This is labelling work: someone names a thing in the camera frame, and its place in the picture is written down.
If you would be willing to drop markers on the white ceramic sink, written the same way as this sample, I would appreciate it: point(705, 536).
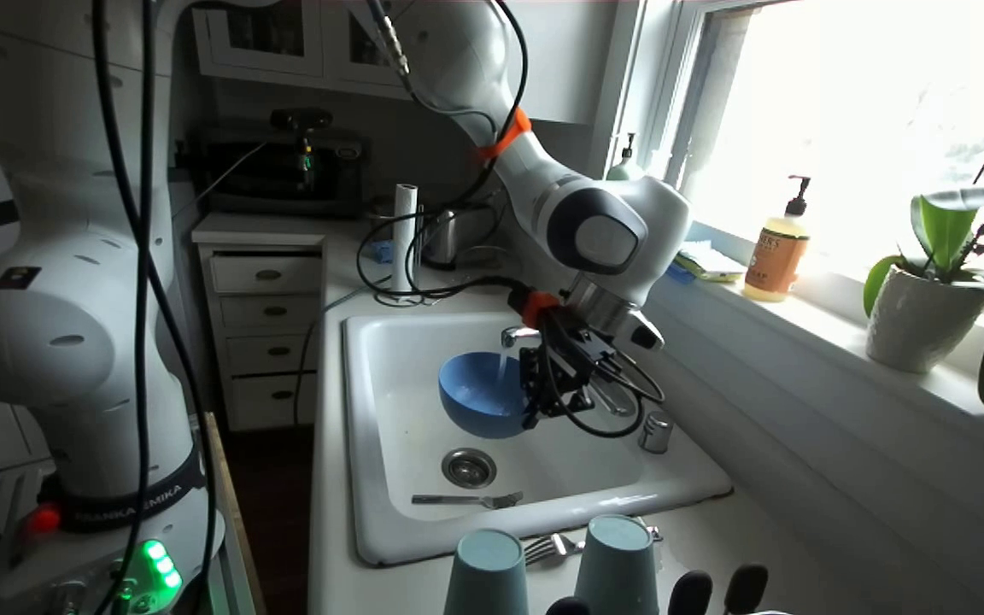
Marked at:
point(400, 455)

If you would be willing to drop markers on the white drawer cabinet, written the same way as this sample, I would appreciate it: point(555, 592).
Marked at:
point(265, 342)

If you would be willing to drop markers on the metal pot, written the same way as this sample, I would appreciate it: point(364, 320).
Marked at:
point(442, 238)

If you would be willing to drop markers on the blue bowl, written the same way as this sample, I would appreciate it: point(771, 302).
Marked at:
point(479, 393)

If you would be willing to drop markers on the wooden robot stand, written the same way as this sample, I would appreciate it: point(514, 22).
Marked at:
point(232, 514)

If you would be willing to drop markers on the chrome faucet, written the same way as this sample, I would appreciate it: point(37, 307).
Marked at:
point(521, 335)

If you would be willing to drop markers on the green glass bottle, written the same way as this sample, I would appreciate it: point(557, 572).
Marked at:
point(310, 166)

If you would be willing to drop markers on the white plant pot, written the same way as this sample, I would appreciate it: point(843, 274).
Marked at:
point(919, 320)

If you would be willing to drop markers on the amber soap pump bottle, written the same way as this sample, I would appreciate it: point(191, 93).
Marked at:
point(778, 258)

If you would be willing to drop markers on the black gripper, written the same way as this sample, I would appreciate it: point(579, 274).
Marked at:
point(582, 347)

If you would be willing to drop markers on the silver fork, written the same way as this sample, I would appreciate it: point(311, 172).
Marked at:
point(547, 551)
point(458, 500)

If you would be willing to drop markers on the chrome sink cap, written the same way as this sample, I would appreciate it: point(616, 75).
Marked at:
point(657, 434)

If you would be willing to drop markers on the green orchid plant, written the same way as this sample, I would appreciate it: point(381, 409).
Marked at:
point(949, 227)

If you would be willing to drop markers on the white wall cabinet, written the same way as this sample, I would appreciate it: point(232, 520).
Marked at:
point(562, 55)

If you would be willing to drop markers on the green dish soap bottle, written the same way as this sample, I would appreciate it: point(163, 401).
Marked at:
point(628, 167)

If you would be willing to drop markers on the white paper towel roll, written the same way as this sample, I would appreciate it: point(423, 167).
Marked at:
point(404, 232)

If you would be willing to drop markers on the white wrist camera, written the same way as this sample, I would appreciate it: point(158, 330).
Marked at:
point(647, 330)

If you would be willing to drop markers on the yellow green sponge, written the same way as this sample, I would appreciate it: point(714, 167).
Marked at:
point(712, 261)

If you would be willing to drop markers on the black toaster oven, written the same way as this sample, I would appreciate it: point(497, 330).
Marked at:
point(254, 172)

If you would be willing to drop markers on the metal sink drain strainer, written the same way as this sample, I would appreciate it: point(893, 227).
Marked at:
point(468, 467)

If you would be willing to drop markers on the green lit control box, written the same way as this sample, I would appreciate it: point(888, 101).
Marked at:
point(152, 568)

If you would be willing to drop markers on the teal cup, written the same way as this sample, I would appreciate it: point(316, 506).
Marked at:
point(616, 568)
point(486, 574)

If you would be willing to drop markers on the red emergency button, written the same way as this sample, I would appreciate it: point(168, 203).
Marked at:
point(42, 520)

